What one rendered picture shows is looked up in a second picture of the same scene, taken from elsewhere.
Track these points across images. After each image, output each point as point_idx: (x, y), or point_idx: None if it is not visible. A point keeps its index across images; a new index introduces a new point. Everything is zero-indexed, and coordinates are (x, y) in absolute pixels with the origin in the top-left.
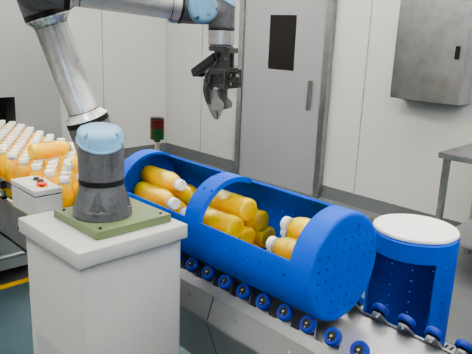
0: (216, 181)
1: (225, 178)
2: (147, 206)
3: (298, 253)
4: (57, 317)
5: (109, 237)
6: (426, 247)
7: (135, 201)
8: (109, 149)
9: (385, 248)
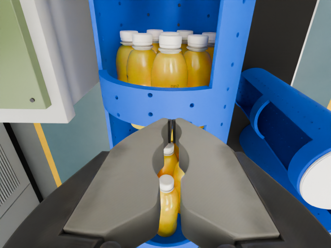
0: (135, 111)
1: (151, 117)
2: (22, 63)
3: None
4: None
5: None
6: (300, 196)
7: (11, 27)
8: None
9: (296, 162)
